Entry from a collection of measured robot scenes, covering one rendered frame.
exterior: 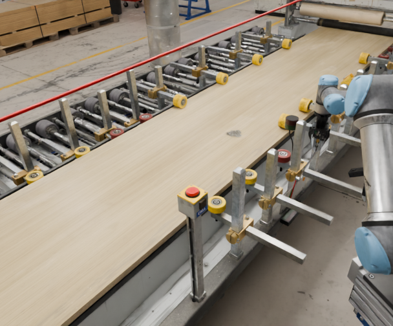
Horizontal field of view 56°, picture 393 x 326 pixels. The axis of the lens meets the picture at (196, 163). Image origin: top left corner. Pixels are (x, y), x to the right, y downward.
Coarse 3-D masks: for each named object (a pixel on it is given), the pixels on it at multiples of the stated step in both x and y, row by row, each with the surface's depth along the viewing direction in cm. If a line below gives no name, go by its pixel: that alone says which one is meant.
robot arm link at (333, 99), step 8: (328, 88) 143; (336, 88) 143; (328, 96) 139; (336, 96) 137; (344, 96) 138; (328, 104) 137; (336, 104) 137; (344, 104) 137; (328, 112) 140; (336, 112) 139
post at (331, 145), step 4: (344, 84) 196; (340, 88) 196; (344, 88) 195; (332, 124) 209; (336, 124) 208; (340, 124) 210; (332, 128) 210; (336, 128) 209; (332, 140) 214; (336, 140) 215; (328, 144) 217; (332, 144) 215; (328, 148) 218; (332, 148) 216
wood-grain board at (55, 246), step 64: (320, 64) 286; (192, 128) 211; (256, 128) 208; (64, 192) 167; (128, 192) 165; (0, 256) 137; (64, 256) 136; (128, 256) 134; (0, 320) 115; (64, 320) 114
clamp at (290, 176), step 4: (304, 164) 183; (300, 168) 180; (288, 172) 179; (292, 172) 178; (296, 172) 178; (300, 172) 180; (288, 176) 179; (292, 176) 177; (288, 180) 180; (292, 180) 179
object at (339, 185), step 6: (288, 162) 186; (288, 168) 186; (306, 168) 182; (306, 174) 180; (312, 174) 178; (318, 174) 178; (318, 180) 177; (324, 180) 175; (330, 180) 173; (336, 180) 173; (336, 186) 172; (342, 186) 170; (348, 186) 169; (354, 186) 169; (348, 192) 169; (354, 192) 167; (360, 192) 165
